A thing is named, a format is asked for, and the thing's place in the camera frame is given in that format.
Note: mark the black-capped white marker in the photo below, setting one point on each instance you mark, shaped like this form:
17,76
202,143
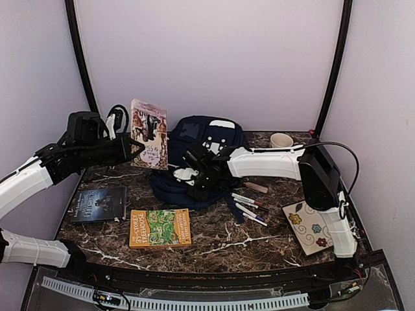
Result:
261,208

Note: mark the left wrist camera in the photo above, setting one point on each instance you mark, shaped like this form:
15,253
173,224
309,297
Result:
114,122

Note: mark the black frame post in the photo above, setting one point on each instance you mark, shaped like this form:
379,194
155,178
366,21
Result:
335,68
78,49

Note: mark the dark Wuthering Heights book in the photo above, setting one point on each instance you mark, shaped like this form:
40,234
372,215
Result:
99,205

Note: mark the pink Taming of Shrew book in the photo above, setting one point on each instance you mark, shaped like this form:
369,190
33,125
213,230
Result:
149,127

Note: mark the navy blue student backpack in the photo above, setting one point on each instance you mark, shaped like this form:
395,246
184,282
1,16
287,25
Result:
212,132

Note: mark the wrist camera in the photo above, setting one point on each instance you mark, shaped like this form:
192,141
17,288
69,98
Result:
186,175
114,122

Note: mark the red-capped white marker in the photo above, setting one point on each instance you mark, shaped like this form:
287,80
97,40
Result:
245,199

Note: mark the grey slotted cable duct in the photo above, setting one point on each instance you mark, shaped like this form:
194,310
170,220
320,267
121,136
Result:
170,300

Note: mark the orange 39-Storey Treehouse book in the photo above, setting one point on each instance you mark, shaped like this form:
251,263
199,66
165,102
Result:
159,229

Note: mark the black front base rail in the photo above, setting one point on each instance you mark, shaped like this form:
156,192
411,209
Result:
330,286

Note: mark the left black frame post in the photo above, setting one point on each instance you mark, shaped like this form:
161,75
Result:
78,49

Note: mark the square floral ceramic plate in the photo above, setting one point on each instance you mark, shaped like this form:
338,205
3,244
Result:
309,228

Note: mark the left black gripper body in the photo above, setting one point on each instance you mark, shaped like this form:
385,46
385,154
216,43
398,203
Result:
91,155

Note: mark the purple-capped white marker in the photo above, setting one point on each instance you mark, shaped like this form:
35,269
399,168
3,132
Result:
248,212

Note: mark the right black frame post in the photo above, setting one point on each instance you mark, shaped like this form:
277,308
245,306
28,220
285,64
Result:
335,68

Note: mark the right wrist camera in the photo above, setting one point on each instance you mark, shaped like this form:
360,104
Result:
186,175

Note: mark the blue-capped white marker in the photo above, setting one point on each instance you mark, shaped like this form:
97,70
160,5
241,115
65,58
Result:
253,218

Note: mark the pink pencil-shaped eraser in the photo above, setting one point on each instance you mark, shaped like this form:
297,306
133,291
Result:
256,187

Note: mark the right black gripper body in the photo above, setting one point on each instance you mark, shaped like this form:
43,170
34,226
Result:
205,179

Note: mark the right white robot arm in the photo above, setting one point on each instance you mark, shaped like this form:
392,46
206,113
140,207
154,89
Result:
309,163

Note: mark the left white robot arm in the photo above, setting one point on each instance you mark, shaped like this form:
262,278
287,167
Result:
29,179

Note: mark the cream floral ceramic mug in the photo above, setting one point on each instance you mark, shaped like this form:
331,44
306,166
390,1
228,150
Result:
281,140

